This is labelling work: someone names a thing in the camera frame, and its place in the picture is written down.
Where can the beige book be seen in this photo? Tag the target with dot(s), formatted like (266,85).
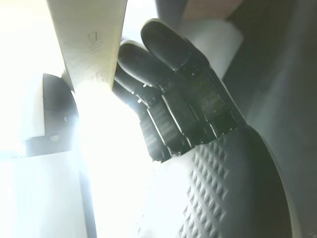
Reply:
(94,37)

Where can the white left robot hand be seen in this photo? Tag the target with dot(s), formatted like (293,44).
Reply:
(223,173)

